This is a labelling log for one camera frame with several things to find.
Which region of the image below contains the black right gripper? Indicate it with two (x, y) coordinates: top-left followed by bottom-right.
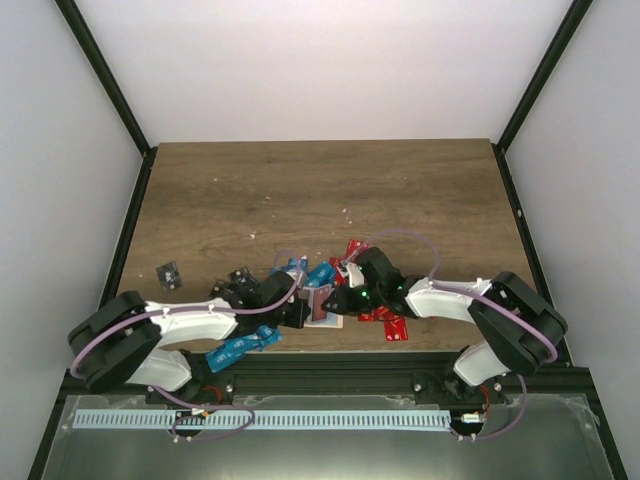
(321, 283), (385, 318)

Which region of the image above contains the black card top of pile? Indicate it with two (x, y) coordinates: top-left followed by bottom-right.
(228, 267), (258, 288)

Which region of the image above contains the blue VIP card right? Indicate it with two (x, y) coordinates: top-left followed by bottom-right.
(305, 261), (336, 288)

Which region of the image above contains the black card middle of pile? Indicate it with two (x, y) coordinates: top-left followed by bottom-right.
(208, 280), (241, 303)

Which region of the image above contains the black card of pile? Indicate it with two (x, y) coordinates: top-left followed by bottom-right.
(208, 280), (241, 303)
(228, 267), (258, 288)

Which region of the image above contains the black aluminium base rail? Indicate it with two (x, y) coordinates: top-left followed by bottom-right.
(173, 351), (481, 405)

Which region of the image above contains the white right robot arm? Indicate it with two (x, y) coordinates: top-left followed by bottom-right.
(322, 247), (568, 403)

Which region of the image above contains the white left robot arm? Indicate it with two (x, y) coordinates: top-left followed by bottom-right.
(68, 269), (311, 404)

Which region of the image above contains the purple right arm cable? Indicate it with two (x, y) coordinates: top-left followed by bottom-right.
(349, 229), (559, 441)

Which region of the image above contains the black frame post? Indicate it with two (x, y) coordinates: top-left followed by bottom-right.
(496, 0), (593, 153)
(54, 0), (151, 157)

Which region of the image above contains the lone black VIP card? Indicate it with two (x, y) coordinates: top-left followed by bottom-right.
(156, 261), (183, 292)

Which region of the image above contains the blue card near rail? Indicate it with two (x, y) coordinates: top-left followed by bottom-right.
(205, 326), (281, 373)

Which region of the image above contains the red card right of holder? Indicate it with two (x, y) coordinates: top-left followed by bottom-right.
(384, 318), (409, 342)

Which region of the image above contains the light blue slotted cable duct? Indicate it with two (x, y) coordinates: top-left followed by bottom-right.
(73, 409), (451, 432)

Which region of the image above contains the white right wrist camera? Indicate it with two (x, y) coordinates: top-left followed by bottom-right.
(339, 262), (366, 288)

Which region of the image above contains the red vip card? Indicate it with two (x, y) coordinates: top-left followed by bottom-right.
(345, 239), (369, 258)
(306, 285), (333, 324)

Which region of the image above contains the red VIP card top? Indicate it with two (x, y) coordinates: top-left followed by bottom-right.
(345, 239), (369, 258)

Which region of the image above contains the black frame post left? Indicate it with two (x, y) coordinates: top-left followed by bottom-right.
(54, 0), (151, 157)

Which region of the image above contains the black frame post right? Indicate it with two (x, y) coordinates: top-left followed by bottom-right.
(496, 0), (593, 153)

